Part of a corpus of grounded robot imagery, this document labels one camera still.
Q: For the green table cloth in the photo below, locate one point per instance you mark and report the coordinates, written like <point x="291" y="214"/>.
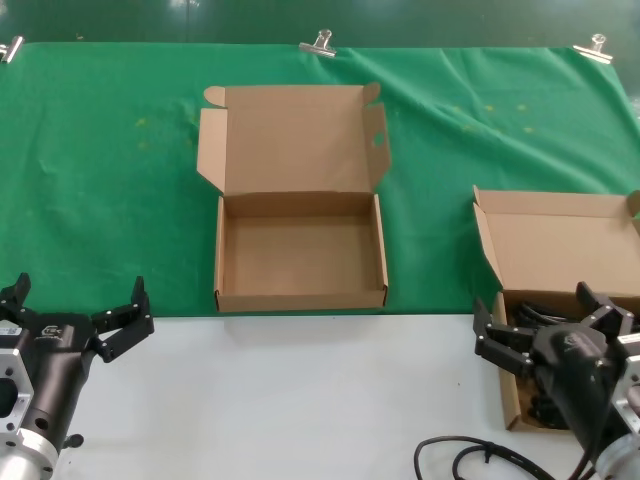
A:
<point x="100" y="200"/>

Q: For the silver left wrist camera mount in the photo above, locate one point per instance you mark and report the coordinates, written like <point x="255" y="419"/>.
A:
<point x="10" y="357"/>

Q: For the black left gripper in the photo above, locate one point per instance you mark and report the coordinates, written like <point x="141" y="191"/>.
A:
<point x="55" y="370"/>

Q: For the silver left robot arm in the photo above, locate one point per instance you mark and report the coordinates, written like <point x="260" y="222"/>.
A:
<point x="25" y="457"/>

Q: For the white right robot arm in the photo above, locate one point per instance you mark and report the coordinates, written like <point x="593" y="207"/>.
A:
<point x="625" y="460"/>

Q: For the open cardboard box with hole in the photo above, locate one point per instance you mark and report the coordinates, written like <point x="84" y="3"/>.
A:
<point x="295" y="150"/>

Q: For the silver binder clip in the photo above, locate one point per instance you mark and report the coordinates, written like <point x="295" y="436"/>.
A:
<point x="594" y="51"/>
<point x="11" y="50"/>
<point x="317" y="48"/>

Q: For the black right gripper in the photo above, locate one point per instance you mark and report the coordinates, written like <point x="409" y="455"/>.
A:
<point x="575" y="370"/>

